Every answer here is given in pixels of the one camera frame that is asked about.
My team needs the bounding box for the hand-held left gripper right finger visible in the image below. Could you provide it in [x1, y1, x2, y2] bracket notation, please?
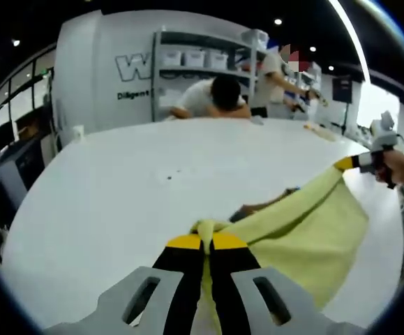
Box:
[211, 232, 365, 335]

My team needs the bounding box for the yellow grey blue garment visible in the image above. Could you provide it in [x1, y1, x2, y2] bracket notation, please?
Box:
[189, 166, 370, 335]

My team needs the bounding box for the black sign board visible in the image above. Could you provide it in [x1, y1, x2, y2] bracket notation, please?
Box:
[332, 76, 352, 104]

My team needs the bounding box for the white storage bin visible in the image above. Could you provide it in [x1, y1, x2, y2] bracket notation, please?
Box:
[207, 51, 230, 69]
[163, 50, 182, 67]
[184, 50, 206, 67]

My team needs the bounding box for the beige cloth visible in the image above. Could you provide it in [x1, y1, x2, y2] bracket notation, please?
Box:
[304, 124, 338, 141]

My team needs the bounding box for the black tripod stand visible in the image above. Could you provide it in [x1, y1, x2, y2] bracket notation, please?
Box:
[339, 103, 351, 135]

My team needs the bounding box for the dark cabinet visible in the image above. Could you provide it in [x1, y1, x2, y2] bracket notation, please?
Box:
[0, 134, 61, 224]

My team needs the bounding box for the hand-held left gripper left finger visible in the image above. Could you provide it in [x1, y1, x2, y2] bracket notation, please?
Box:
[44, 234, 203, 335]

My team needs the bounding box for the white plastic-wrapped bundle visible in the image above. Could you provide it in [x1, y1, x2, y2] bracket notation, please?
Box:
[241, 29, 269, 50]

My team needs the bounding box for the metal shelf rack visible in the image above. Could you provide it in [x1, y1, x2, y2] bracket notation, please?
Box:
[151, 29, 269, 123]

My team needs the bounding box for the small computer monitor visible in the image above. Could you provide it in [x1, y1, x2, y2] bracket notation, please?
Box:
[0, 124, 14, 147]

